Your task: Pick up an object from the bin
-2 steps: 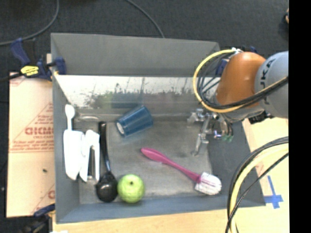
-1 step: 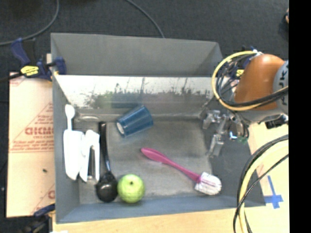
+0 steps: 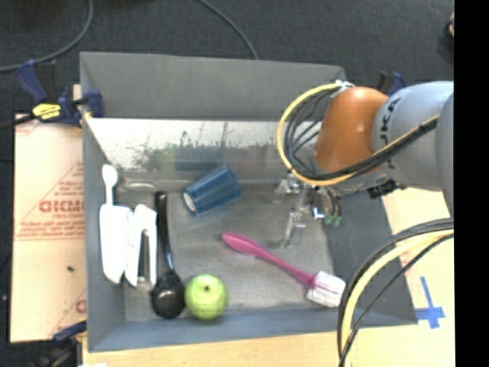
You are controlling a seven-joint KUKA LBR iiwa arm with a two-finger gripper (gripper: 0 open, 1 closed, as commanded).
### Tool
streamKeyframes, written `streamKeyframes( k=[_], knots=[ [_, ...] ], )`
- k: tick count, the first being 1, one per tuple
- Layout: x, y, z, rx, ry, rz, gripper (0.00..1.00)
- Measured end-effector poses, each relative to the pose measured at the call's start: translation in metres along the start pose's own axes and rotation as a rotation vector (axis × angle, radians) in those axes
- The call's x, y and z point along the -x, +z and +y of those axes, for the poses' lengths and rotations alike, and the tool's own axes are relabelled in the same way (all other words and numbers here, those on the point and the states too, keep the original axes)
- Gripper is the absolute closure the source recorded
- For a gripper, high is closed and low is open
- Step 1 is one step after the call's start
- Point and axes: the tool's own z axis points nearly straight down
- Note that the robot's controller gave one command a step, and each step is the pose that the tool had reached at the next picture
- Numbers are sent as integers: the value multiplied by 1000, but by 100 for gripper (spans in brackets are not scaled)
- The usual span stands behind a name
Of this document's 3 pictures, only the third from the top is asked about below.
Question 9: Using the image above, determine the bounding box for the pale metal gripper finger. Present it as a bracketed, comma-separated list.
[283, 201, 308, 248]
[274, 178, 303, 204]

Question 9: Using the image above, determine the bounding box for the white plastic spatula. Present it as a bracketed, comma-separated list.
[99, 164, 134, 285]

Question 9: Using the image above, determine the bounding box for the grey metal bin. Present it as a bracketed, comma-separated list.
[79, 50, 418, 353]

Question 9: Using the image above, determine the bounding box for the green apple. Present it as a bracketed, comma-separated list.
[184, 273, 229, 321]

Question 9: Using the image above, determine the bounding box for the white slotted plastic piece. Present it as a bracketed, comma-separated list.
[125, 203, 158, 288]

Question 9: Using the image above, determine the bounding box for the brown cardboard board, red print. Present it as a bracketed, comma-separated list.
[9, 112, 89, 344]

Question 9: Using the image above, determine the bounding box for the pink dish brush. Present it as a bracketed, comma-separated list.
[221, 232, 347, 308]

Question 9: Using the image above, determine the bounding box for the black ladle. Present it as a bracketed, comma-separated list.
[151, 191, 187, 320]

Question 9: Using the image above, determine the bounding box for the blue plastic cup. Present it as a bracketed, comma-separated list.
[182, 165, 242, 216]

